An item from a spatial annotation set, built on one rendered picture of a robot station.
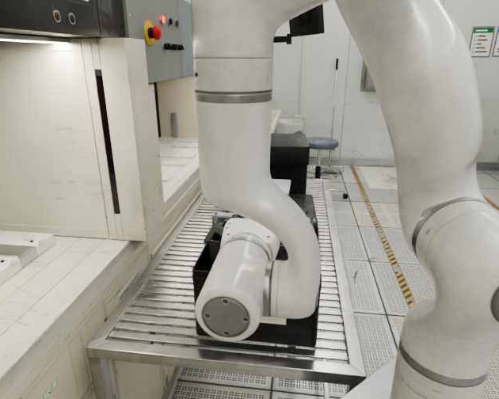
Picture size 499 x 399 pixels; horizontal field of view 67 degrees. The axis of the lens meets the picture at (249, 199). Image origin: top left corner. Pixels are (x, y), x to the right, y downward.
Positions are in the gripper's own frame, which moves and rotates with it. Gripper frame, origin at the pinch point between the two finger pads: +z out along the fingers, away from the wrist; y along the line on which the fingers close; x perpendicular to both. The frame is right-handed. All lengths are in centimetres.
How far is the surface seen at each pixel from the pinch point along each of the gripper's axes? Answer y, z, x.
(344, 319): 20.3, 8.9, -29.8
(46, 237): -59, 14, -15
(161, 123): -83, 166, -10
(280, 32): -26, 431, 57
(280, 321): 5.3, -2.1, -23.5
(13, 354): -41, -23, -19
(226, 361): -5.4, -8.6, -29.6
